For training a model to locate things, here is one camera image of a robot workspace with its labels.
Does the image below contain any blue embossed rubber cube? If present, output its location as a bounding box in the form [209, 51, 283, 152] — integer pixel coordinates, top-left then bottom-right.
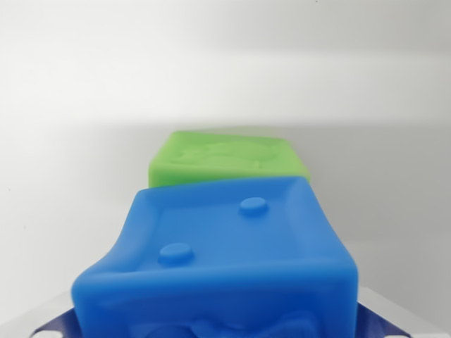
[70, 175, 359, 338]

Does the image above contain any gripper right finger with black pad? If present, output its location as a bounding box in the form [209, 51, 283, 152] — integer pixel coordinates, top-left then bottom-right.
[356, 285, 451, 338]

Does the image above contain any green embossed rubber cube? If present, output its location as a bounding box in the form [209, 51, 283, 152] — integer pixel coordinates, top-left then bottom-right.
[147, 130, 313, 189]

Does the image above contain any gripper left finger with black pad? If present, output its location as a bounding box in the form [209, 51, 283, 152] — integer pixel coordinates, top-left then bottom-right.
[0, 289, 79, 338]

